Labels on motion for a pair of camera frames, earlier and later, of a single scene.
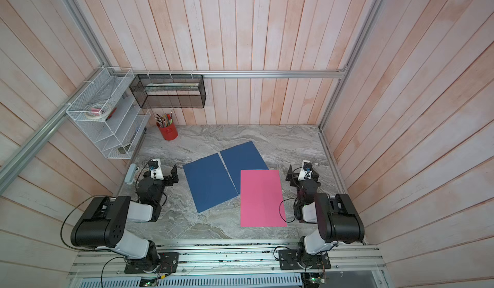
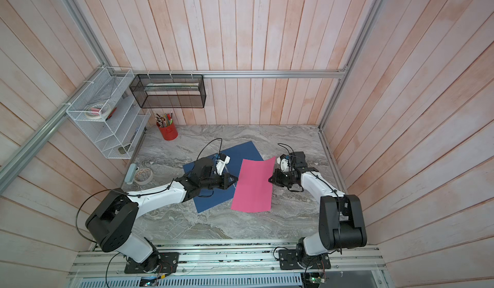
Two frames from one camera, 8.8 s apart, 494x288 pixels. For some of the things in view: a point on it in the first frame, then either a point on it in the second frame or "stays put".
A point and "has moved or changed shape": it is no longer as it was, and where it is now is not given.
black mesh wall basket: [170, 90] stays put
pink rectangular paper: [262, 202] has moved or changed shape
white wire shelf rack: [107, 107] stays put
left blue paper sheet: [209, 182] stays put
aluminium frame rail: [348, 260] stays put
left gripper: [175, 179] -> [226, 183]
